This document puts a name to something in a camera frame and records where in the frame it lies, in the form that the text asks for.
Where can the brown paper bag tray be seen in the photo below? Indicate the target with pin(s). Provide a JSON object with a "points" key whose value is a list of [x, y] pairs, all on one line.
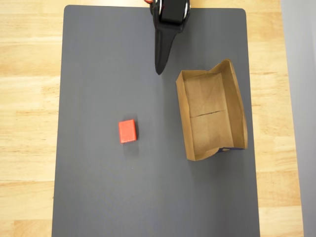
{"points": [[209, 118]]}

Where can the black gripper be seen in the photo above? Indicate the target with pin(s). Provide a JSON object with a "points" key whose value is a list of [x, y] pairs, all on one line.
{"points": [[165, 39]]}

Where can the grey mat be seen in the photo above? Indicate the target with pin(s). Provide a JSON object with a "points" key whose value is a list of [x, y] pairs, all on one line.
{"points": [[123, 185]]}

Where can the red cube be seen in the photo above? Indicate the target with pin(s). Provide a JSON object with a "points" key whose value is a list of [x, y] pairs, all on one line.
{"points": [[127, 130]]}

